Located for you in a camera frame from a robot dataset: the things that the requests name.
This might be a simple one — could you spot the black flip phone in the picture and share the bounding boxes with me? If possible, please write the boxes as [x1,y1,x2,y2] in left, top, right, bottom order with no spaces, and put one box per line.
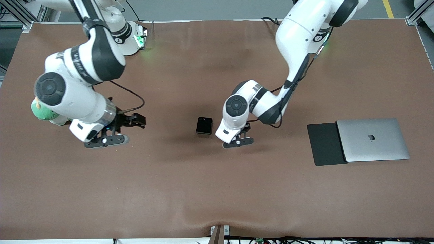
[196,117,213,135]

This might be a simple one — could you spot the black mouse pad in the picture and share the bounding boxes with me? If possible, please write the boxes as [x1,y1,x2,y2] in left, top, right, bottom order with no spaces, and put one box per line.
[307,122,349,166]

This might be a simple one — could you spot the green plush dinosaur toy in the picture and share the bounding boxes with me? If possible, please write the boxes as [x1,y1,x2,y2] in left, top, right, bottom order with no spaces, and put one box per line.
[31,97,72,126]

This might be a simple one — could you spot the silver closed laptop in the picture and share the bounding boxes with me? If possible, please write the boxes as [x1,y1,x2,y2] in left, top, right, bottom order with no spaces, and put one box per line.
[336,118,411,162]

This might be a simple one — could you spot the black left camera mount bar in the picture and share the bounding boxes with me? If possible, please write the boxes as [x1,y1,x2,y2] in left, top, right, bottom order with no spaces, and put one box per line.
[222,137,255,149]

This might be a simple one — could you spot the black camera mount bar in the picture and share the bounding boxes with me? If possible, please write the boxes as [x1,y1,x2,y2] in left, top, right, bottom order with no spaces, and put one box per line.
[222,137,255,149]
[84,134,126,149]

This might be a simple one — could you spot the long black right arm cable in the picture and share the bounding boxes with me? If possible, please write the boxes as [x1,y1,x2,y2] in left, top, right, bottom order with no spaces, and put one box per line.
[108,80,146,114]

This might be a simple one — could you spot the long black arm cable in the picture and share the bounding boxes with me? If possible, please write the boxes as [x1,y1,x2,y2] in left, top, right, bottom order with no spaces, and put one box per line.
[108,80,146,114]
[248,27,334,128]

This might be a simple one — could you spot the black right camera mount bar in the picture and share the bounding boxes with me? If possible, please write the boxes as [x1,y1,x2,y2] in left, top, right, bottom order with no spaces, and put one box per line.
[84,134,126,149]

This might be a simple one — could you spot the long black left arm cable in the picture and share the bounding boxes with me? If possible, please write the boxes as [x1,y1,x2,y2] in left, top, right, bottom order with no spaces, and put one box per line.
[248,27,334,128]

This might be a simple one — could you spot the black right base cable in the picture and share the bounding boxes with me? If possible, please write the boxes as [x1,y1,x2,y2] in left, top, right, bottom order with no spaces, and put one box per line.
[125,0,142,23]

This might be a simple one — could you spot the brown camera post with brackets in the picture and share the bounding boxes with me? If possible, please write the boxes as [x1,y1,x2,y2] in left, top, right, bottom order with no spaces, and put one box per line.
[210,224,230,244]

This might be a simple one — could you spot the black left base cables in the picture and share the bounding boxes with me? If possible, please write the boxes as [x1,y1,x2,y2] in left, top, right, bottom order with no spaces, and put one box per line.
[261,16,282,27]

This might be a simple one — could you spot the tangled black cables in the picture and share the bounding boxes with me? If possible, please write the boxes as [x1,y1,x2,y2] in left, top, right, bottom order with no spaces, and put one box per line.
[195,236,434,244]

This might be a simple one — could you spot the aluminium frame profile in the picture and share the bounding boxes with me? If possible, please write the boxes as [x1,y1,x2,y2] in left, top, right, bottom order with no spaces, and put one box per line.
[0,0,48,33]
[405,0,434,27]

